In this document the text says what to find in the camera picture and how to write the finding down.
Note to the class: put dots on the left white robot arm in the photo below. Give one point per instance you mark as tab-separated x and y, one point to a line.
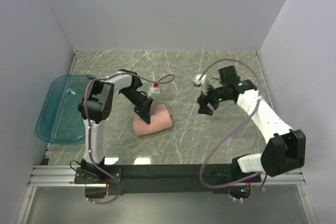
95	107

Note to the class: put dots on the teal plastic tray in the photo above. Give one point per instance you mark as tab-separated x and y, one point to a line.
59	121

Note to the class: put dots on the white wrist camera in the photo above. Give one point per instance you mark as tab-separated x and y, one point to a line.
200	80
155	89

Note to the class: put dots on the pink towel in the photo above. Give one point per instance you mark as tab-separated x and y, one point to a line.
160	120

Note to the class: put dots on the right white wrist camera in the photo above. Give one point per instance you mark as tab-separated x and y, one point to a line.
200	80

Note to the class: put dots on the black base bar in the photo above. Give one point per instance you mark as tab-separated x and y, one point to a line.
139	179

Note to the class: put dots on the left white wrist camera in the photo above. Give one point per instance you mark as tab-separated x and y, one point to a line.
155	89

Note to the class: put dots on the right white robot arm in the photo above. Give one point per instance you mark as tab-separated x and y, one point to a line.
285	147

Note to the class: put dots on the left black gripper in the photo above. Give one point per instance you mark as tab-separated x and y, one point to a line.
144	109

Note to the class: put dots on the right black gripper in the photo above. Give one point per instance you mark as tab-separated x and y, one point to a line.
203	108

